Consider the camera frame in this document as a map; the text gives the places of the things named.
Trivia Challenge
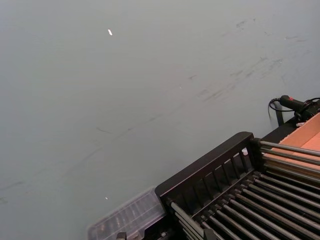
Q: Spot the black corded tool red switch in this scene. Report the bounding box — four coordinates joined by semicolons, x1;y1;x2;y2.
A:
268;94;320;124

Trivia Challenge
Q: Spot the shallow brown cardboard tray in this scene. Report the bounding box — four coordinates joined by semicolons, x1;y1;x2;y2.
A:
270;112;320;163

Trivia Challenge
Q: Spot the black rack with steel bars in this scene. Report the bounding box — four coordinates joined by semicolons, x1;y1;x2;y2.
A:
154;131;320;240

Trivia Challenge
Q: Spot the clear plastic case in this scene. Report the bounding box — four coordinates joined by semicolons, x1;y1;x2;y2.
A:
86;187;166;240

